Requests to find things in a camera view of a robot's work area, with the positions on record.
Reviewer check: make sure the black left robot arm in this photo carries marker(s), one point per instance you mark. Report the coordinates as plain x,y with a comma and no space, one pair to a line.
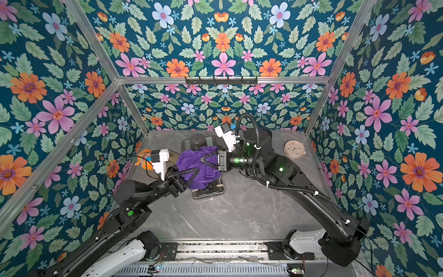
133,199

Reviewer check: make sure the silver espresso coffee machine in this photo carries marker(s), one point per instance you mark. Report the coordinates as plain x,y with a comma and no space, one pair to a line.
195,142

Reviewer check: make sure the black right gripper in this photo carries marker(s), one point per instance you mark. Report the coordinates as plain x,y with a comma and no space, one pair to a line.
223,160

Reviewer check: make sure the orange plush toy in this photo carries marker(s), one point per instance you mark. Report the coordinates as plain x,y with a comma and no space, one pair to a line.
143,159

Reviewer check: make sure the black hook rail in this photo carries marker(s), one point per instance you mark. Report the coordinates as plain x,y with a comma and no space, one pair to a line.
221,80

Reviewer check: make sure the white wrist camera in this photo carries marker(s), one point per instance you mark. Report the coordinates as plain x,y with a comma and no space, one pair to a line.
159,158
225,132

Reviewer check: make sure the pink round alarm clock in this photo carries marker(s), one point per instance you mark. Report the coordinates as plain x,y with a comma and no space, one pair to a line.
294,149

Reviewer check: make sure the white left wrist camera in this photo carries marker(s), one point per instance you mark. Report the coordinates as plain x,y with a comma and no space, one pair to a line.
159,158

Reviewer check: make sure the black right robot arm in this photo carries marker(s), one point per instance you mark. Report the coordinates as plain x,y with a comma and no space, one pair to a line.
338,239

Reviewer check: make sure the purple microfiber cloth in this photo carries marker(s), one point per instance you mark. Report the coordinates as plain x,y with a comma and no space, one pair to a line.
191,159

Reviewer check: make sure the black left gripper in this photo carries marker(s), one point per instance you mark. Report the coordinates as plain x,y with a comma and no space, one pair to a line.
173,185

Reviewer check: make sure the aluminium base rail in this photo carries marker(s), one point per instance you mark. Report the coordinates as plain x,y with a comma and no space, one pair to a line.
218,258

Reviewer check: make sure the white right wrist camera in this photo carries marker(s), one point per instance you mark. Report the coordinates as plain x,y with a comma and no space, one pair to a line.
225,132

